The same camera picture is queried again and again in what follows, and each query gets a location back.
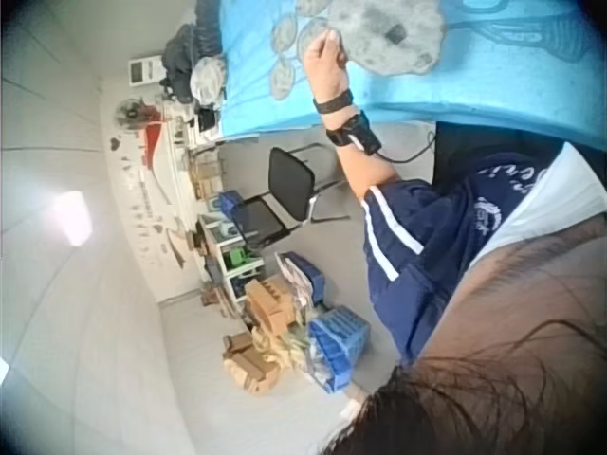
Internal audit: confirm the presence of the person's left hand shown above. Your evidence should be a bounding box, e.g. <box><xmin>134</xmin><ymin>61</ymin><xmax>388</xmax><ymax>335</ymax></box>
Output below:
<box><xmin>302</xmin><ymin>29</ymin><xmax>355</xmax><ymax>103</ymax></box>

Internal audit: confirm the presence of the black wrist band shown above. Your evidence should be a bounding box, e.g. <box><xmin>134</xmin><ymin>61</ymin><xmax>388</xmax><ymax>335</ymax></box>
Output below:
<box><xmin>325</xmin><ymin>110</ymin><xmax>384</xmax><ymax>155</ymax></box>

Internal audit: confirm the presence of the white plastic bag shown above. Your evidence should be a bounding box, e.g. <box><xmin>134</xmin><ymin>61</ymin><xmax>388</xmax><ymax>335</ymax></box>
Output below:
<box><xmin>189</xmin><ymin>55</ymin><xmax>227</xmax><ymax>104</ymax></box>

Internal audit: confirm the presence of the black chair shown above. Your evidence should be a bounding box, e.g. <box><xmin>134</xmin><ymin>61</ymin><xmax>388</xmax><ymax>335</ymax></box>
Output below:
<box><xmin>230</xmin><ymin>143</ymin><xmax>353</xmax><ymax>248</ymax></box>

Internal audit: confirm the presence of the blue printed cloth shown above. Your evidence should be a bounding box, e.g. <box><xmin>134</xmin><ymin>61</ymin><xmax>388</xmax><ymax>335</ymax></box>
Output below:
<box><xmin>219</xmin><ymin>0</ymin><xmax>604</xmax><ymax>141</ymax></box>

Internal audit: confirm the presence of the cluttered white table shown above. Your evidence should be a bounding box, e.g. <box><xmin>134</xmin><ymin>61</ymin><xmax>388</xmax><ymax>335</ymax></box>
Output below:
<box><xmin>156</xmin><ymin>100</ymin><xmax>225</xmax><ymax>203</ymax></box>

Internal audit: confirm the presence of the red and white banner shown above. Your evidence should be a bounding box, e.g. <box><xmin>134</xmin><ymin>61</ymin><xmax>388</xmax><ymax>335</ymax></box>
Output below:
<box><xmin>139</xmin><ymin>118</ymin><xmax>191</xmax><ymax>206</ymax></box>

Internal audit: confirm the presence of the small fan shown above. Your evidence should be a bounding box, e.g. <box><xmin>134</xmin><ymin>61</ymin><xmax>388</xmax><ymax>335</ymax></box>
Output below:
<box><xmin>114</xmin><ymin>97</ymin><xmax>149</xmax><ymax>130</ymax></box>

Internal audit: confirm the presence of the white shelf with bins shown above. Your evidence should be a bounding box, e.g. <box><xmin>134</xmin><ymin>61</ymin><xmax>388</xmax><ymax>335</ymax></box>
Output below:
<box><xmin>194</xmin><ymin>188</ymin><xmax>267</xmax><ymax>309</ymax></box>

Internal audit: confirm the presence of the blue plastic bin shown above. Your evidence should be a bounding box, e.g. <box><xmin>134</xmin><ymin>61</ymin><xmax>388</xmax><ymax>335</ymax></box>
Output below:
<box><xmin>277</xmin><ymin>251</ymin><xmax>329</xmax><ymax>307</ymax></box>

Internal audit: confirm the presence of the brown cardboard box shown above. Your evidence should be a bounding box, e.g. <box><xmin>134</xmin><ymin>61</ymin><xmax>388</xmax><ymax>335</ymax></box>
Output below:
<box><xmin>244</xmin><ymin>278</ymin><xmax>307</xmax><ymax>336</ymax></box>

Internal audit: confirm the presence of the blue plastic crate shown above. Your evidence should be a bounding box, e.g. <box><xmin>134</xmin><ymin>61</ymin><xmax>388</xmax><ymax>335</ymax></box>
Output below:
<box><xmin>306</xmin><ymin>305</ymin><xmax>372</xmax><ymax>395</ymax></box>

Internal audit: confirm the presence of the clear plastic bag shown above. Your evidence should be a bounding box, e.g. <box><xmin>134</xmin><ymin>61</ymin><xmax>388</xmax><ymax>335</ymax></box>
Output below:
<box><xmin>272</xmin><ymin>312</ymin><xmax>333</xmax><ymax>394</ymax></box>

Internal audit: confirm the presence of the black wrist strap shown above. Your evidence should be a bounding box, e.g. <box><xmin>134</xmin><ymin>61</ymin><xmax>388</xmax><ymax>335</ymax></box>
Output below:
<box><xmin>312</xmin><ymin>88</ymin><xmax>356</xmax><ymax>116</ymax></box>

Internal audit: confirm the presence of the black cable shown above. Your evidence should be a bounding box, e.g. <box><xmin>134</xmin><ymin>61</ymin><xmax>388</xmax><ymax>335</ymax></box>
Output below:
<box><xmin>377</xmin><ymin>130</ymin><xmax>437</xmax><ymax>165</ymax></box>

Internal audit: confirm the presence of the white wall panel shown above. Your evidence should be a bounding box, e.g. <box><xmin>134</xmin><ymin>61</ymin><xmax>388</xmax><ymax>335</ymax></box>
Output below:
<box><xmin>127</xmin><ymin>53</ymin><xmax>165</xmax><ymax>87</ymax></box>

